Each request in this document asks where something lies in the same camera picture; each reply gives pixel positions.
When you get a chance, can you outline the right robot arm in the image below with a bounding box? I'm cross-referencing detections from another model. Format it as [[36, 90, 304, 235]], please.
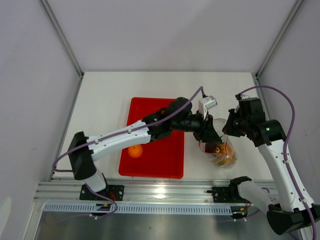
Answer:
[[222, 107, 320, 239]]

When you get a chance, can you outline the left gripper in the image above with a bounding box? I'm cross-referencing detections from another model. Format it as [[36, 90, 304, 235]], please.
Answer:
[[171, 110, 221, 144]]

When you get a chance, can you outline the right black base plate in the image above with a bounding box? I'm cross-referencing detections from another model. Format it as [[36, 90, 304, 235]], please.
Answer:
[[206, 186, 248, 204]]

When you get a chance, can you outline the aluminium mounting rail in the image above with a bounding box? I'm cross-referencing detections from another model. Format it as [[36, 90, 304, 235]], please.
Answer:
[[33, 178, 230, 205]]

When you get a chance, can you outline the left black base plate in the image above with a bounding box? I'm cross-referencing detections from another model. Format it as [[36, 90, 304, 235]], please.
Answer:
[[79, 184, 125, 201]]

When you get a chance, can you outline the orange fruit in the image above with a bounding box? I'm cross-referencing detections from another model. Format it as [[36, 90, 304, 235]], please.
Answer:
[[127, 144, 143, 159]]

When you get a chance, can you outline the yellow pineapple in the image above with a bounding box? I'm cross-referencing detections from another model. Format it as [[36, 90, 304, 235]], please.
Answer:
[[213, 145, 238, 167]]

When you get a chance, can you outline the dark red apple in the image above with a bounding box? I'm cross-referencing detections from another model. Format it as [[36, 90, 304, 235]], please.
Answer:
[[204, 142, 221, 154]]

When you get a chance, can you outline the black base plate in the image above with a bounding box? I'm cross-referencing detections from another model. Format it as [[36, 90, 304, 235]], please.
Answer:
[[206, 186, 248, 204], [79, 184, 125, 201]]

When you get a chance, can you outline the white slotted cable duct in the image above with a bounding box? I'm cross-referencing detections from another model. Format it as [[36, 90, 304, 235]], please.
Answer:
[[43, 202, 233, 216]]

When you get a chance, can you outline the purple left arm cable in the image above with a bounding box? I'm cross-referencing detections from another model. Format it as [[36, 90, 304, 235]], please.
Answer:
[[53, 86, 207, 221]]

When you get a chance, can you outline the clear zip top bag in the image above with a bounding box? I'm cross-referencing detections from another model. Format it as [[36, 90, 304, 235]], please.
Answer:
[[198, 118, 237, 168]]

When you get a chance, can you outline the red plastic tray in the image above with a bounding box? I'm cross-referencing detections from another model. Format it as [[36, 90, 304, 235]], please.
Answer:
[[118, 97, 185, 179]]

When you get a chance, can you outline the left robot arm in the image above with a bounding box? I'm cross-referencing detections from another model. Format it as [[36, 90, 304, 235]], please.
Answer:
[[67, 95, 222, 200]]

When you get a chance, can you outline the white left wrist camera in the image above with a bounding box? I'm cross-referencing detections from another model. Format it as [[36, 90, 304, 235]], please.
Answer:
[[198, 95, 218, 120]]

